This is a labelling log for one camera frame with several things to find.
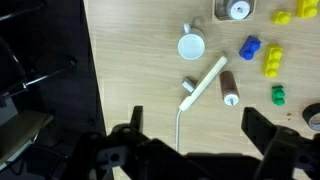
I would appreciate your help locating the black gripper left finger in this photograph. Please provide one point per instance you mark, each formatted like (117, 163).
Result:
(137, 118)

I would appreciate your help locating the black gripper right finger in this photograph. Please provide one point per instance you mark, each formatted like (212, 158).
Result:
(256, 128)

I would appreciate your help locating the white-capped bottle with black fluid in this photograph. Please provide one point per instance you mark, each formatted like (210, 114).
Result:
(239, 9)

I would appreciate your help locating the bottle with brown fluid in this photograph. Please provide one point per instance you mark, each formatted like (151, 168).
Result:
(228, 85)

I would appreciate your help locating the wooden tray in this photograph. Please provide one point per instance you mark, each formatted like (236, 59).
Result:
(217, 17)

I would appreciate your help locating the small green toy block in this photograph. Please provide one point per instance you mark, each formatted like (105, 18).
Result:
(278, 96)

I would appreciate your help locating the black tape roll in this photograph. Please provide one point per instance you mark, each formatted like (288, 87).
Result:
(309, 115)

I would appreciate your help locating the yellow three-stud toy block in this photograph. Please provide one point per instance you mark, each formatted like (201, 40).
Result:
(272, 61)

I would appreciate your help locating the small blue toy block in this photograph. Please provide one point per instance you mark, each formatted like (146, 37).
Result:
(250, 48)

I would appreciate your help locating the white mug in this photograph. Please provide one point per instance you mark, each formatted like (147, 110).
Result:
(191, 46)

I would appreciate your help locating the long yellow toy block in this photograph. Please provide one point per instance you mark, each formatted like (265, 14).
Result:
(307, 8)

